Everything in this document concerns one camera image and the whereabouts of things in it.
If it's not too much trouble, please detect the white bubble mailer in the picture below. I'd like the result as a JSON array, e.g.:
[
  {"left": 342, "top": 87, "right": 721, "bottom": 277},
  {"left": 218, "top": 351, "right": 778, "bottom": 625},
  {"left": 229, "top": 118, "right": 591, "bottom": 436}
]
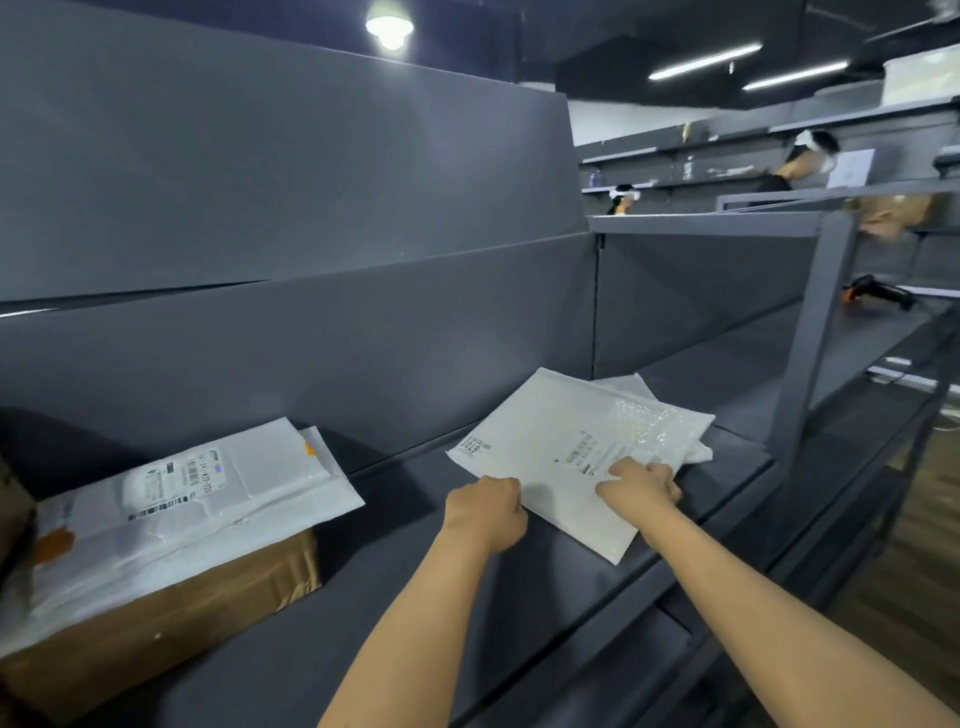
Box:
[{"left": 0, "top": 427, "right": 367, "bottom": 661}]

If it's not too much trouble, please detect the large white poly mailer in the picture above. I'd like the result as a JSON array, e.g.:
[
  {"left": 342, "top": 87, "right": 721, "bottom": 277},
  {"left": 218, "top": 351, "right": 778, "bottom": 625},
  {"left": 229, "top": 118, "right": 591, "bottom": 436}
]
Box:
[{"left": 446, "top": 367, "right": 715, "bottom": 565}]

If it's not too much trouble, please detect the white paper sheet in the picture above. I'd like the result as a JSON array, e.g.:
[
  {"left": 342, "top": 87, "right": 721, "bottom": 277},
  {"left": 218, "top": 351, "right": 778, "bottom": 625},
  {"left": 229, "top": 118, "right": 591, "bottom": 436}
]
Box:
[{"left": 827, "top": 148, "right": 877, "bottom": 189}]

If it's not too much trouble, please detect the long black lettered cardboard box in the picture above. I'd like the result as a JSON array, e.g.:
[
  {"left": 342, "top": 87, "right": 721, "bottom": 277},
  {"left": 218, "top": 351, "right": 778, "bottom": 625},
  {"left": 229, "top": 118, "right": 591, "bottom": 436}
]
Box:
[{"left": 0, "top": 528, "right": 322, "bottom": 725}]

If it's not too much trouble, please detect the person's left hand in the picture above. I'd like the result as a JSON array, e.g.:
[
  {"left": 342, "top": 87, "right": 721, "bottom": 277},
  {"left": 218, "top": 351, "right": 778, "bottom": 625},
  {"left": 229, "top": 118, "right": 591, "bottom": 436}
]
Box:
[{"left": 440, "top": 476, "right": 529, "bottom": 556}]

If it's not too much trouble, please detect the person's right hand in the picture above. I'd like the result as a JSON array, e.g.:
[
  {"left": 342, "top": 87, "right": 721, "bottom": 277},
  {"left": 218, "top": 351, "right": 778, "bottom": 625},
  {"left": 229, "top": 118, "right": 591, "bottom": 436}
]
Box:
[{"left": 594, "top": 458, "right": 684, "bottom": 526}]

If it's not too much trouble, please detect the white orange-tab poly mailer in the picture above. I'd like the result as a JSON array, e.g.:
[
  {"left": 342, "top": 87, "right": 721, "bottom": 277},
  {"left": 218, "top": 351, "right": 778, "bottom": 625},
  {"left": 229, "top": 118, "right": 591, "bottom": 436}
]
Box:
[{"left": 29, "top": 417, "right": 335, "bottom": 613}]

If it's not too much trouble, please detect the black handheld scanner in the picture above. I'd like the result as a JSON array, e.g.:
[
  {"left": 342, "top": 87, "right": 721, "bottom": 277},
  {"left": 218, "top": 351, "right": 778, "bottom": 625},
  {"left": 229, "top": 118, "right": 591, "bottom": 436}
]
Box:
[{"left": 839, "top": 273, "right": 921, "bottom": 313}]

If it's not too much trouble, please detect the small white padded packet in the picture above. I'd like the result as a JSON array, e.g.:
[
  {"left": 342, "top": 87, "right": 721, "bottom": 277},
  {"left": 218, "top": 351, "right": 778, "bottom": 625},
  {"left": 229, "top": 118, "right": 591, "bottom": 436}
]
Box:
[{"left": 592, "top": 373, "right": 714, "bottom": 465}]

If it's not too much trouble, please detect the fluorescent ceiling tube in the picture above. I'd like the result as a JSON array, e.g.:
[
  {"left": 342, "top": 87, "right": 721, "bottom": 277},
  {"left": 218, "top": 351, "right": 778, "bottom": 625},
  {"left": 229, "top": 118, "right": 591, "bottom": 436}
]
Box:
[
  {"left": 648, "top": 43, "right": 764, "bottom": 82},
  {"left": 742, "top": 59, "right": 851, "bottom": 93}
]

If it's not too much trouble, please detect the person's right forearm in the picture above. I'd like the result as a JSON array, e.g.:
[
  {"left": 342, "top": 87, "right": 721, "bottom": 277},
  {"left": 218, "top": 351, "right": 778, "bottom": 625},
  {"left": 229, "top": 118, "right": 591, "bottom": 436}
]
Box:
[{"left": 637, "top": 502, "right": 960, "bottom": 728}]

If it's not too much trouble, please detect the white plastic bin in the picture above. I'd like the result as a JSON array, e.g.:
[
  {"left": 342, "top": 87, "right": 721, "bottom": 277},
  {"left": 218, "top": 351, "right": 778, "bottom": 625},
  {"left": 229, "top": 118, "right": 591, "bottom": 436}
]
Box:
[{"left": 881, "top": 43, "right": 960, "bottom": 108}]

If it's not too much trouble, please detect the person's left forearm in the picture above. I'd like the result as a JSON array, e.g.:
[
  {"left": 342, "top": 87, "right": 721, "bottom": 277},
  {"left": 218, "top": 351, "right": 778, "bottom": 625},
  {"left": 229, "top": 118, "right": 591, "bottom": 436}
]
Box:
[{"left": 318, "top": 524, "right": 526, "bottom": 728}]

